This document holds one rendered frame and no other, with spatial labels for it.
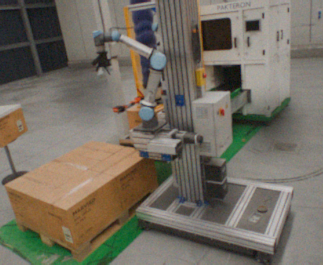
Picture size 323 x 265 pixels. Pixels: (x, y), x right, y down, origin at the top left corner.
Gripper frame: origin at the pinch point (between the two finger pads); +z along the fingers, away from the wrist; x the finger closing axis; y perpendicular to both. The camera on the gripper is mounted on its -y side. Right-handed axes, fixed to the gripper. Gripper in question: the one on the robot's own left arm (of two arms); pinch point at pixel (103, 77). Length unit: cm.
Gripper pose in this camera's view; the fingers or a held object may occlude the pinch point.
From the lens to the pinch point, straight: 252.2
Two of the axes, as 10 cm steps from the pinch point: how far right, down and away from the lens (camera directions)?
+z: 1.3, 9.3, 3.4
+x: 5.1, -3.6, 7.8
